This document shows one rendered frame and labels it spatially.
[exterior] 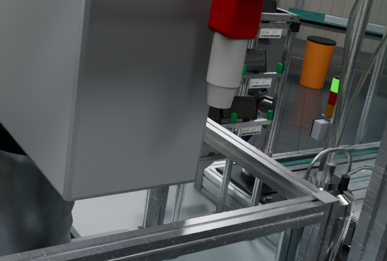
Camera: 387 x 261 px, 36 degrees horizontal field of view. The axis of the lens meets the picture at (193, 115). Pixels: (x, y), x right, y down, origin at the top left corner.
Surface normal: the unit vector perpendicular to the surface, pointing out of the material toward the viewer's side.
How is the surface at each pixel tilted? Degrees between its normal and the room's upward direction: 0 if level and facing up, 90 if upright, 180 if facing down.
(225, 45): 90
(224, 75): 90
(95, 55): 90
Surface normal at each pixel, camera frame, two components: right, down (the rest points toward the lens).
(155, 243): 0.55, 0.36
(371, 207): -0.82, 0.07
